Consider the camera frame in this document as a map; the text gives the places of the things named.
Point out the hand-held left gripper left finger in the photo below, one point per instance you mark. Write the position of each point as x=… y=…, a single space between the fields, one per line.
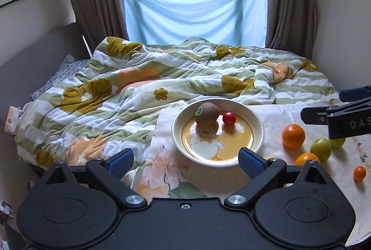
x=121 y=162

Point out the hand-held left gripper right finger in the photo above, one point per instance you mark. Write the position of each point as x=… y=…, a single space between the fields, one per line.
x=251 y=163

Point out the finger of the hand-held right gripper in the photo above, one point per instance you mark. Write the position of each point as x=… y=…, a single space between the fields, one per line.
x=317 y=116
x=356 y=94

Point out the small green apple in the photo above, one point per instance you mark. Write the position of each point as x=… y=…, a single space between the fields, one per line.
x=338 y=143

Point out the large orange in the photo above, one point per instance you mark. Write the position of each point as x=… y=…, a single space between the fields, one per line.
x=293 y=136

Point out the large green apple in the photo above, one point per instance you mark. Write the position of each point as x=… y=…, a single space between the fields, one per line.
x=320 y=149

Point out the small orange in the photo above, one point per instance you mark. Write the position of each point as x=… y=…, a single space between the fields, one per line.
x=305 y=157

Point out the tiny orange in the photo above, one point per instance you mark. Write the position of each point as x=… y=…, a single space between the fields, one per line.
x=359 y=173

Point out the cream bowl with duck print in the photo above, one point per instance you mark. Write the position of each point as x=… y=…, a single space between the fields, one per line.
x=185 y=134

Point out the white floral mattress cover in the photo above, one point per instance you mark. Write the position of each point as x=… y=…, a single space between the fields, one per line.
x=289 y=113

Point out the red cherry tomato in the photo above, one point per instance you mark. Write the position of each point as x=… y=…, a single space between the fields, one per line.
x=229 y=118

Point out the brown kiwi with green sticker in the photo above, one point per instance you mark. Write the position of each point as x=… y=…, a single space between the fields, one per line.
x=207 y=114

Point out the green striped flower blanket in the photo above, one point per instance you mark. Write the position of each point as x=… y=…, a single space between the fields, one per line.
x=121 y=93

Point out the grey patterned bed sheet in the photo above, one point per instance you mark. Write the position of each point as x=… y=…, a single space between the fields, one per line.
x=62 y=70

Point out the patterned tissue packet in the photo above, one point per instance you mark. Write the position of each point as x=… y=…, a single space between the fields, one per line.
x=13 y=119

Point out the white power strip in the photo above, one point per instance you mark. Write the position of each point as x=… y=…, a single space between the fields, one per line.
x=5 y=207

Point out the grey padded headboard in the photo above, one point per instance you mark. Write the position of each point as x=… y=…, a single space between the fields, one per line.
x=37 y=55

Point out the light blue window cloth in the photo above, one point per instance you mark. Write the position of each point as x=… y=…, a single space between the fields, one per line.
x=194 y=12

